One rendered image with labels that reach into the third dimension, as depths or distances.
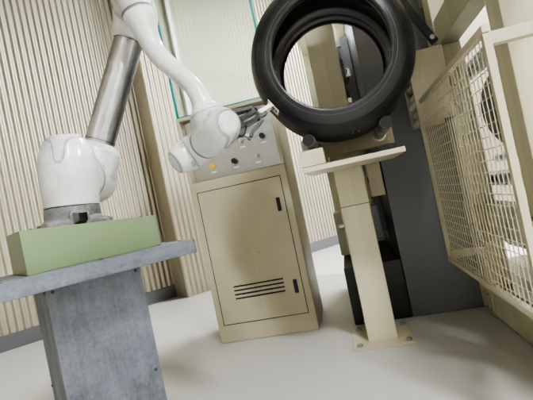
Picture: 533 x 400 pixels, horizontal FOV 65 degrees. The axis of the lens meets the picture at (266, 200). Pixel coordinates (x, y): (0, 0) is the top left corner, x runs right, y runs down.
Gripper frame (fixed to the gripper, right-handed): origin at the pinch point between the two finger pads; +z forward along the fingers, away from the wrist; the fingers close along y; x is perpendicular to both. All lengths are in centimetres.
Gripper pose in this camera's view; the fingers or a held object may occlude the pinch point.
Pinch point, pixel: (264, 110)
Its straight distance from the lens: 153.2
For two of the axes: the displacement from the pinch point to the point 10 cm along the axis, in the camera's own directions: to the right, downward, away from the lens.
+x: 3.6, -4.3, -8.3
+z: 6.6, -5.1, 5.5
